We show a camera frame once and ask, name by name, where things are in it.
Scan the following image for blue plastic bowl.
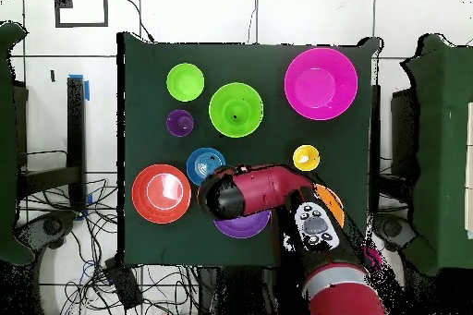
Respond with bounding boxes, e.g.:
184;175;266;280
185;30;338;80
185;147;227;188

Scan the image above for purple plastic bowl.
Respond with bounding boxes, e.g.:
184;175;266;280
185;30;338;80
212;209;272;239

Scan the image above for red plastic bowl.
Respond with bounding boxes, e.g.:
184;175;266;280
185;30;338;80
131;164;192;224

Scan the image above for large green plastic bowl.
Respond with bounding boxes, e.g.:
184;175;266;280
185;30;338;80
208;81;265;139

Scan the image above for purple plastic cup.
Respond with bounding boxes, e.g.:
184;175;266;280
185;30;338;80
165;108;195;138

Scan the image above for yellow plastic cup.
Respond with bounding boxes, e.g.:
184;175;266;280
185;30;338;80
292;144;321;173

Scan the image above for small green plastic bowl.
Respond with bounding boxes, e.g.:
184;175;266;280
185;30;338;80
165;62;205;103

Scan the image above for orange plastic bowl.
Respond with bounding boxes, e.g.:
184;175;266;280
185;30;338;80
313;183;346;230

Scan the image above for large pink plastic bowl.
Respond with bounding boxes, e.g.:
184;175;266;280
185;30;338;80
284;46;359;121

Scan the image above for dark green table cloth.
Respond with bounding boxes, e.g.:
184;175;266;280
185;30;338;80
116;31;384;271

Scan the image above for blue tape strip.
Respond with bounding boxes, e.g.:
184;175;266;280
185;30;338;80
67;73;91;103

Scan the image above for pink bowl on floor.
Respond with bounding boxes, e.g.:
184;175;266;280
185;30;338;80
363;245;382;269

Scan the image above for black floor box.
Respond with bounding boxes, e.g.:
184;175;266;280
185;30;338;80
105;258;144;311

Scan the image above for green cloth side table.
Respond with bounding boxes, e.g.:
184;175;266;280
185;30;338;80
400;32;473;277
0;20;36;267

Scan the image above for black floor cable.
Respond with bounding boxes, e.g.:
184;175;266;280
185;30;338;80
123;0;157;43

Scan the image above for tangle of floor cables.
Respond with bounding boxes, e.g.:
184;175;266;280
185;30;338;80
18;177;208;315

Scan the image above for black pedestal leg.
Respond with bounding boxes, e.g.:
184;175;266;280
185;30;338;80
373;212;417;253
16;210;77;251

